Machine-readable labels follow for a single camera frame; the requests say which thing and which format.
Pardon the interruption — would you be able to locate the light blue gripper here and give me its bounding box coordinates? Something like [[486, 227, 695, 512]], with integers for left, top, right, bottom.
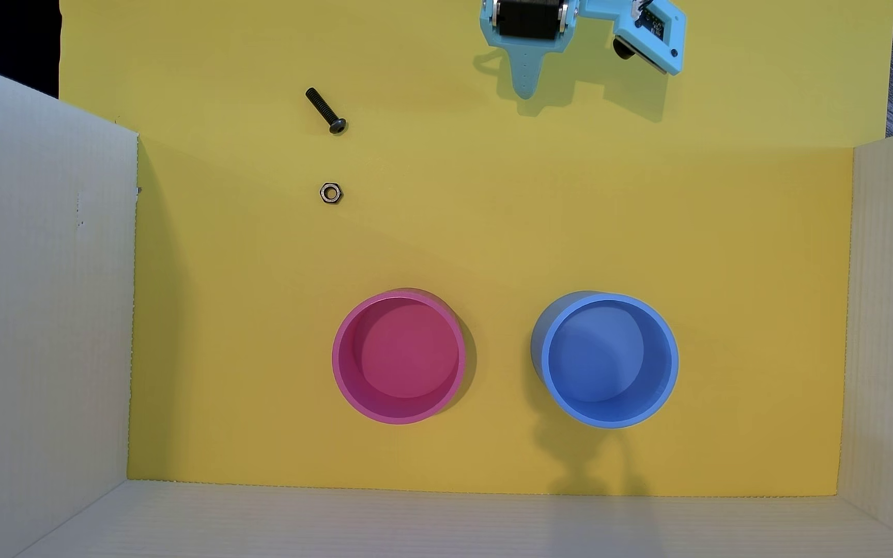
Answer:
[[480, 0, 581, 101]]

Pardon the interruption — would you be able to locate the black bolt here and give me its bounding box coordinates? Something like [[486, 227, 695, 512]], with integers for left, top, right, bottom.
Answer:
[[304, 87, 349, 136]]

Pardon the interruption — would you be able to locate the beige cardboard box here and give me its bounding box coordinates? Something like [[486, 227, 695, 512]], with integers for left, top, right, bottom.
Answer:
[[0, 54, 893, 558]]

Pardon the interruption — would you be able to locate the yellow paper mat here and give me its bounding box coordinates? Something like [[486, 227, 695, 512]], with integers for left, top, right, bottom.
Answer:
[[59, 0, 893, 498]]

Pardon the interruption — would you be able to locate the blue round cup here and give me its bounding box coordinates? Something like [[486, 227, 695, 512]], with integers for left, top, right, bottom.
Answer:
[[530, 291, 681, 430]]

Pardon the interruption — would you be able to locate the pink round cup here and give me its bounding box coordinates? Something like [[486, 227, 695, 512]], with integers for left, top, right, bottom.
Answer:
[[331, 288, 469, 426]]

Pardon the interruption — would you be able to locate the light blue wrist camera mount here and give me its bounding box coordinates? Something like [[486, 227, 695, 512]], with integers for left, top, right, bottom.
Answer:
[[578, 0, 688, 78]]

